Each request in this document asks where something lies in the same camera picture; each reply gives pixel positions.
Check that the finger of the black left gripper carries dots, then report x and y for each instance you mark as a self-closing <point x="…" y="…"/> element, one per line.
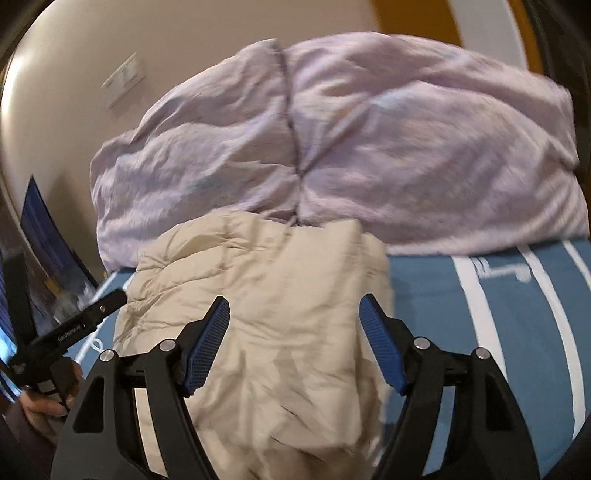
<point x="92" y="316"/>

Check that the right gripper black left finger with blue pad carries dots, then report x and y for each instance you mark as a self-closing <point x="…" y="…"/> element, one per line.
<point x="101" y="438"/>

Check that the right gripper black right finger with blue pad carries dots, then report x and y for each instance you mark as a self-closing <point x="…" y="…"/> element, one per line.
<point x="488" y="437"/>

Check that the beige quilted down jacket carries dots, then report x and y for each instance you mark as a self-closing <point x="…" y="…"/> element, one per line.
<point x="294" y="391"/>

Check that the person's left hand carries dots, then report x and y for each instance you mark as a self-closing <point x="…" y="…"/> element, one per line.
<point x="42" y="412"/>

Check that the black flat screen television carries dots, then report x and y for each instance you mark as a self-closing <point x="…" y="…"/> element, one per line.
<point x="72" y="283"/>

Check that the lilac floral duvet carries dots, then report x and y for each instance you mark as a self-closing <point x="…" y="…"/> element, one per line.
<point x="434" y="149"/>

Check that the white wall socket panel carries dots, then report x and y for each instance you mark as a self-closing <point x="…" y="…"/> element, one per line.
<point x="129" y="74"/>

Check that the wooden door frame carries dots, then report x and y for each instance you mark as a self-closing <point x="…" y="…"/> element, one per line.
<point x="542" y="36"/>

